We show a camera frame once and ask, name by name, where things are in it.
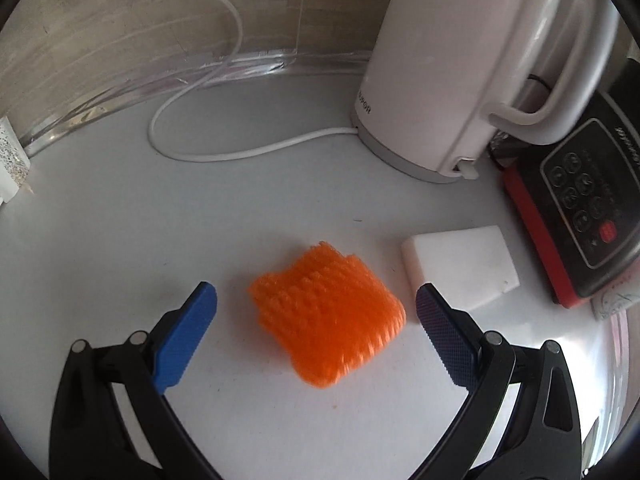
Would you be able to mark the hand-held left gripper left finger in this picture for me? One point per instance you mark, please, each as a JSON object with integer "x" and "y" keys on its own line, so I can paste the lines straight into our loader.
{"x": 180, "y": 340}

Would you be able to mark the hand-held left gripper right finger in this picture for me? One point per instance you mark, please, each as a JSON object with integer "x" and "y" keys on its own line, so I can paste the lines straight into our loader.
{"x": 445, "y": 335}

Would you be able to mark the white sponge block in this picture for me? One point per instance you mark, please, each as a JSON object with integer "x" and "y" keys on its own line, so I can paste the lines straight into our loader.
{"x": 465, "y": 265}

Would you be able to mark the pale green patterned cup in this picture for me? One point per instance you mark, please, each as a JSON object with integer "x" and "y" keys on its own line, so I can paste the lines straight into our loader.
{"x": 612, "y": 302}

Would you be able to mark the red and black blender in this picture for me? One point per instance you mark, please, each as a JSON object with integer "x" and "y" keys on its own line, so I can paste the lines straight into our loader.
{"x": 575, "y": 200}

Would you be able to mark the white speckled block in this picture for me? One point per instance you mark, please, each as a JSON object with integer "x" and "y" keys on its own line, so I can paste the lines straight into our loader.
{"x": 10, "y": 160}

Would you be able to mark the clear plastic edge strip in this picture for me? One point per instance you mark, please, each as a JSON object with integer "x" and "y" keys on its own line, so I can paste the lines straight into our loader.
{"x": 100, "y": 105}

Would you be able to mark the white electric kettle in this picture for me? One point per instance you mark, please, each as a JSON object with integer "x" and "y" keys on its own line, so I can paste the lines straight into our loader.
{"x": 440, "y": 60}

